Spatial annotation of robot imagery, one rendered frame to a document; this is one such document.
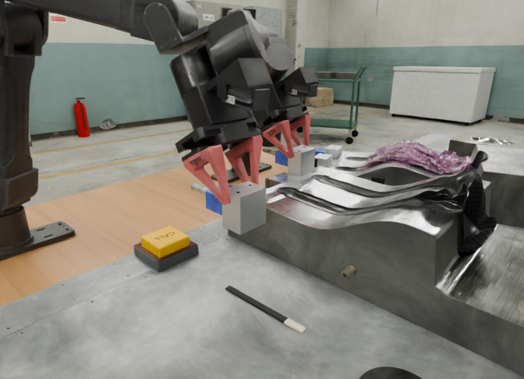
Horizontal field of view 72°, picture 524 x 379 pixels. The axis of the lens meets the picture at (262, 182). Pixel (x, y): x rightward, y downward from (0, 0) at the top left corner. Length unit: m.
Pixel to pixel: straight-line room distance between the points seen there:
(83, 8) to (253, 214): 0.35
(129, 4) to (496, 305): 0.57
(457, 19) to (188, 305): 7.84
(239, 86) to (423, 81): 6.99
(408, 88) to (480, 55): 1.33
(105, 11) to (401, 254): 0.49
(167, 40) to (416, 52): 7.98
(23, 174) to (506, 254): 0.77
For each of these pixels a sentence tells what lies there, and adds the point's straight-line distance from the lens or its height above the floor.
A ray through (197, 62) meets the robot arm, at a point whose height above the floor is 1.12.
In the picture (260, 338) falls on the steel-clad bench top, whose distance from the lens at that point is 0.49.
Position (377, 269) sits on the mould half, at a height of 0.86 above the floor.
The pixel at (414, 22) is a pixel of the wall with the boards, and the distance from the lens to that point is 8.46.
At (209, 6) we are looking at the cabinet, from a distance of 6.53.
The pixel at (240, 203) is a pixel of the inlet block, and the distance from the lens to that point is 0.46.
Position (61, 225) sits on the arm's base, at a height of 0.81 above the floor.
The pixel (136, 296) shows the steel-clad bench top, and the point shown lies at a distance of 0.58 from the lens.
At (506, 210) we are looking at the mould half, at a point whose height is 0.83.
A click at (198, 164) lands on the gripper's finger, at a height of 0.99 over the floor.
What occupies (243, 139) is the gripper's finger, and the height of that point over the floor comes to 1.02.
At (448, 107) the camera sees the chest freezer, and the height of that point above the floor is 0.29.
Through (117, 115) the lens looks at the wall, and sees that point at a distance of 6.28.
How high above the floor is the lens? 1.13
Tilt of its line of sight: 19 degrees down
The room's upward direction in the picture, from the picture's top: straight up
